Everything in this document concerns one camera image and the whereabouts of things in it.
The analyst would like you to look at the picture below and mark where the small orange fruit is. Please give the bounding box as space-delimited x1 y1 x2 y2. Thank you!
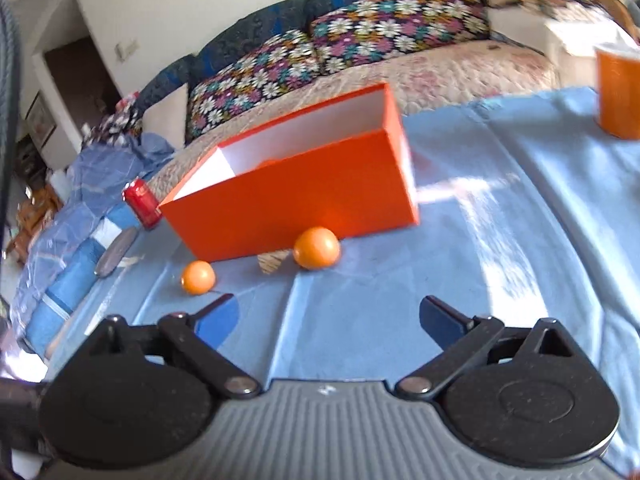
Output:
181 260 217 295

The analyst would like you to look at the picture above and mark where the large orange fruit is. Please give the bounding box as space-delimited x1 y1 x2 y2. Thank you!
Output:
293 226 341 270

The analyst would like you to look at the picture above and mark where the grey oval lid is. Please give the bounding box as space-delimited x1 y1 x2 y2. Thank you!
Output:
94 226 139 278

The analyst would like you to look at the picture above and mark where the blue plastic bag pile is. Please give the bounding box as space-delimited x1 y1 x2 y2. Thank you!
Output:
10 133 174 358

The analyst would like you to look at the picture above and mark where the light blue tablecloth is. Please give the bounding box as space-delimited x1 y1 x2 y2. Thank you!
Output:
44 84 640 478

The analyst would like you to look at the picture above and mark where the red soda can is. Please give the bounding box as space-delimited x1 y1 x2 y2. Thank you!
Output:
122 178 162 230

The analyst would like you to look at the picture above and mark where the white cushion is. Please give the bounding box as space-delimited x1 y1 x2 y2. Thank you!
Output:
142 84 189 150

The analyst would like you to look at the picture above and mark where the orange cardboard box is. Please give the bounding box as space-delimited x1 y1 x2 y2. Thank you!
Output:
160 82 420 262

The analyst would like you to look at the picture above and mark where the sofa with beige cover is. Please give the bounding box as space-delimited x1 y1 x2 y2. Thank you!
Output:
136 0 560 197

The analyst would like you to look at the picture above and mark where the orange plastic cup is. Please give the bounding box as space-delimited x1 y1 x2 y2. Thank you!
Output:
596 44 639 141

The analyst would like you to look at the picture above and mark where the floral cushion left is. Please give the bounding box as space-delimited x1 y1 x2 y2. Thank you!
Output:
186 29 319 143

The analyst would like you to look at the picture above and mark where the floral cushion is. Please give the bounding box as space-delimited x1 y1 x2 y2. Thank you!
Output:
310 0 490 75
186 29 319 143

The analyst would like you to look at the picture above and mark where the floral cushion right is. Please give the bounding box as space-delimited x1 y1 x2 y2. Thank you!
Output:
310 0 490 75

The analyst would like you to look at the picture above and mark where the wall light switch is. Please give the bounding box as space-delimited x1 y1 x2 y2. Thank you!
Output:
114 40 139 63

